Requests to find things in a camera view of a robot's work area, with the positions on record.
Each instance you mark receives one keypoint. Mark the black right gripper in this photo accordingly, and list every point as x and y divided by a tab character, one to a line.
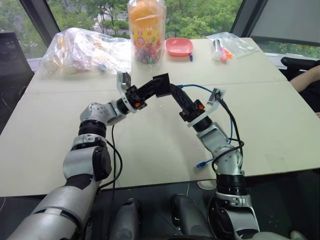
193	110

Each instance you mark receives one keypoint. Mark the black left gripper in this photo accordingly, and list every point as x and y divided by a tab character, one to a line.
136	100

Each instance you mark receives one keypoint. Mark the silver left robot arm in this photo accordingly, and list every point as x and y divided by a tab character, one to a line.
75	162

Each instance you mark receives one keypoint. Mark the person's bare forearm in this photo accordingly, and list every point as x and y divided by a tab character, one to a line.
306	78

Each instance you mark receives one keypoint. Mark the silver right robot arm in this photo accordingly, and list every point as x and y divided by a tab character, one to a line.
227	162

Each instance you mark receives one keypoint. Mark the small blue pen cap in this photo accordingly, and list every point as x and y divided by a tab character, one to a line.
191	57

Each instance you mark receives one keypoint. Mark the pink plastic bowl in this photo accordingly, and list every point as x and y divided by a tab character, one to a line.
179	46

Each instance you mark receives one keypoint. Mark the clear jar with colourful contents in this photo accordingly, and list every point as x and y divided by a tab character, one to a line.
147	32

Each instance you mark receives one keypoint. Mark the small pink item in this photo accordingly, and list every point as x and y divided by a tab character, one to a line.
223	57

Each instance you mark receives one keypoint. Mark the silver cylinder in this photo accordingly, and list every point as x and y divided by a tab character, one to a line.
216	47

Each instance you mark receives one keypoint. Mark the small orange item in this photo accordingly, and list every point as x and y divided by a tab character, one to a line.
228	53

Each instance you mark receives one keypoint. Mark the clear plastic bag of items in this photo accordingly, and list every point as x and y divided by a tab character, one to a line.
82	52

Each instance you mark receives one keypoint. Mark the clear zip bag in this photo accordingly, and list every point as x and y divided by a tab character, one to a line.
237	45

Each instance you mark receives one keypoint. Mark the dark rounded shape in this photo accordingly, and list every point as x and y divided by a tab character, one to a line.
187	217

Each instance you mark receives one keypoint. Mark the black office chair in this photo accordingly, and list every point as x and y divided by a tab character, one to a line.
297	63

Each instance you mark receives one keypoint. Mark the black monitor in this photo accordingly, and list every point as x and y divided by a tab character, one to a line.
11	65

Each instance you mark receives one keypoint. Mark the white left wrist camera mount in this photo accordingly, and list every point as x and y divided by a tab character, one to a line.
123	80

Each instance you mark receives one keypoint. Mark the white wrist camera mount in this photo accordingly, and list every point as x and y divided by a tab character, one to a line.
216	96
123	80

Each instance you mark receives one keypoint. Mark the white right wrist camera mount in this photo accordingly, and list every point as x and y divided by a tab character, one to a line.
216	96

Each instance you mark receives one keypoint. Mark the dark window frame pillar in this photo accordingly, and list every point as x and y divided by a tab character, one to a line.
246	17
41	20

